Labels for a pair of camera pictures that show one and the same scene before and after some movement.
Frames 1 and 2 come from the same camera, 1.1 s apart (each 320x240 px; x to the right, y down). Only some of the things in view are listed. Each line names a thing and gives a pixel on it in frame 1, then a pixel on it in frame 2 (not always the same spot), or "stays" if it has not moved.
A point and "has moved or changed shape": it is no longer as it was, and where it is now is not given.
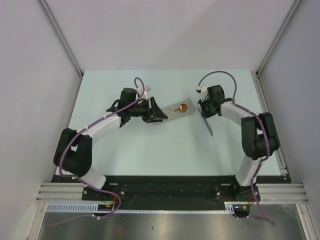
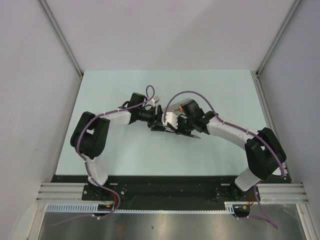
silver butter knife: [206, 123] has moved or changed shape
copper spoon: [182, 108] stays
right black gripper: [205, 114] → [178, 130]
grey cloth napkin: [168, 110] stays
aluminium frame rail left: [62, 192] stays
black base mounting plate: [173, 192] stays
